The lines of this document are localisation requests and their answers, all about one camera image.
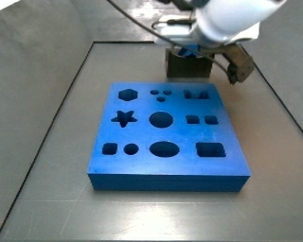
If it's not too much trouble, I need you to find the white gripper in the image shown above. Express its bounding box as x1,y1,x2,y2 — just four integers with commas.
152,19,209,47

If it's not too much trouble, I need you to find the blue star prism object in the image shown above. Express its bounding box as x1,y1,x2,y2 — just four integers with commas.
177,44,198,58

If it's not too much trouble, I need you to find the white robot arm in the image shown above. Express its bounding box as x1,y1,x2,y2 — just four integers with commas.
154,0,287,48

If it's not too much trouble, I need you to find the black curved fixture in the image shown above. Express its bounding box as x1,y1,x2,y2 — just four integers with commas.
165,49,212,78

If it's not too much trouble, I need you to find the blue shape sorter block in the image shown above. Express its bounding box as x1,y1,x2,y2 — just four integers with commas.
86,82,249,192

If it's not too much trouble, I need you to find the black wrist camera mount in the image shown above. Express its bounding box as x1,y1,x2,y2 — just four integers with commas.
200,44,255,85

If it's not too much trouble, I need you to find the black cable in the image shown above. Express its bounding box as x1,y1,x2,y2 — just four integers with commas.
105,0,230,75

